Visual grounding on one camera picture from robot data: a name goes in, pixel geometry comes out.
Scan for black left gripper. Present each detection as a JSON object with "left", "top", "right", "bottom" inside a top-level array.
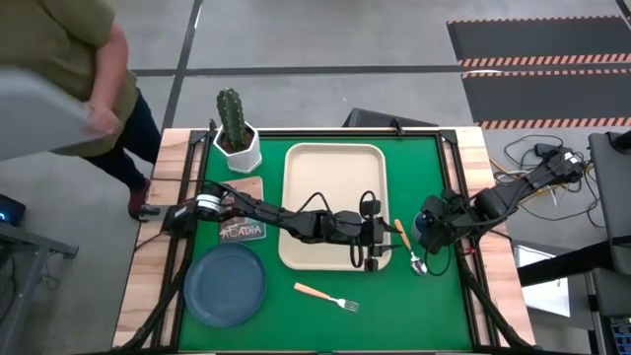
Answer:
[{"left": 358, "top": 189, "right": 404, "bottom": 273}]

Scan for spoon with orange handle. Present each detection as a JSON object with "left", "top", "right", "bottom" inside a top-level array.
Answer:
[{"left": 392, "top": 218, "right": 429, "bottom": 277}]

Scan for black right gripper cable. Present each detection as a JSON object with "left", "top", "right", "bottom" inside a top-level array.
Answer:
[{"left": 423, "top": 244, "right": 453, "bottom": 278}]

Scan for wooden board with Acadia sticker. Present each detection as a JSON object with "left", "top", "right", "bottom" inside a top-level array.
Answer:
[{"left": 218, "top": 176, "right": 268, "bottom": 245}]

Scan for blue round plate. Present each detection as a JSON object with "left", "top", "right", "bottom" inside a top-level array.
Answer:
[{"left": 182, "top": 242, "right": 269, "bottom": 329}]

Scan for black aluminium table frame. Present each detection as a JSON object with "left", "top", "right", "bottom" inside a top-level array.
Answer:
[{"left": 113, "top": 120, "right": 536, "bottom": 354}]

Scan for black floor cables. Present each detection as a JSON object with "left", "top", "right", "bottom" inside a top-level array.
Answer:
[{"left": 492, "top": 133, "right": 607, "bottom": 231}]

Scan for green table mat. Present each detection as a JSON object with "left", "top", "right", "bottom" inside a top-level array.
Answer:
[{"left": 177, "top": 136, "right": 473, "bottom": 352}]

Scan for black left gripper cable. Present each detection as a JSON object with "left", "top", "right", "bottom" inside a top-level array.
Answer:
[{"left": 347, "top": 239, "right": 367, "bottom": 270}]

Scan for person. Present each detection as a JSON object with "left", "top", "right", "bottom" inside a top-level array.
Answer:
[{"left": 0, "top": 0, "right": 164, "bottom": 222}]

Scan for black monitor back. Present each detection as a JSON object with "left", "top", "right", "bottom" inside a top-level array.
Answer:
[{"left": 342, "top": 106, "right": 440, "bottom": 129}]

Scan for beige plastic tray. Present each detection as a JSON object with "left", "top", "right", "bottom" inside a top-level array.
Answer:
[{"left": 277, "top": 142, "right": 393, "bottom": 272}]

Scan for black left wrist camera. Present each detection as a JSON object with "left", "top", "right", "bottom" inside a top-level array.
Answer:
[{"left": 362, "top": 219, "right": 386, "bottom": 246}]

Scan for white hexagonal plant pot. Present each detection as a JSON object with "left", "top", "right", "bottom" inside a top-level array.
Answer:
[{"left": 212, "top": 121, "right": 263, "bottom": 175}]

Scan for black device with blue light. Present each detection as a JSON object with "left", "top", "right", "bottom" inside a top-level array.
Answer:
[{"left": 0, "top": 193, "right": 28, "bottom": 228}]

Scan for person's hand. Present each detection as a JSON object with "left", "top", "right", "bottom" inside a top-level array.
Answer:
[{"left": 82, "top": 104, "right": 122, "bottom": 139}]

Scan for control panel with buttons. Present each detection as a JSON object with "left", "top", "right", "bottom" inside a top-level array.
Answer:
[{"left": 608, "top": 315, "right": 631, "bottom": 355}]

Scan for white panel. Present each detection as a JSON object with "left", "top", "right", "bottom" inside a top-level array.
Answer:
[{"left": 512, "top": 245, "right": 572, "bottom": 319}]

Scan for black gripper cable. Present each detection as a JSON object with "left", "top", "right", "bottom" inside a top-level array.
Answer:
[
  {"left": 347, "top": 239, "right": 367, "bottom": 270},
  {"left": 423, "top": 244, "right": 453, "bottom": 278}
]

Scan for blue plastic cup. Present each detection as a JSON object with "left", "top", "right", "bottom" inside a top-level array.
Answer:
[{"left": 412, "top": 210, "right": 435, "bottom": 244}]

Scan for grey side table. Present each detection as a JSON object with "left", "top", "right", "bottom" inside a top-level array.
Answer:
[{"left": 0, "top": 221, "right": 80, "bottom": 355}]

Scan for large black striped floor mat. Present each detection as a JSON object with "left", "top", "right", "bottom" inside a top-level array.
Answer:
[{"left": 446, "top": 16, "right": 631, "bottom": 68}]

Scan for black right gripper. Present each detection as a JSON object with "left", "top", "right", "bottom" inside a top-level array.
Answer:
[{"left": 417, "top": 194, "right": 467, "bottom": 255}]

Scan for green cactus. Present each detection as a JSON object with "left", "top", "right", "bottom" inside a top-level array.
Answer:
[{"left": 215, "top": 87, "right": 246, "bottom": 152}]

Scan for fork with orange handle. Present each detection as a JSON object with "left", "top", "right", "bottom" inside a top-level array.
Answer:
[{"left": 293, "top": 281, "right": 361, "bottom": 314}]

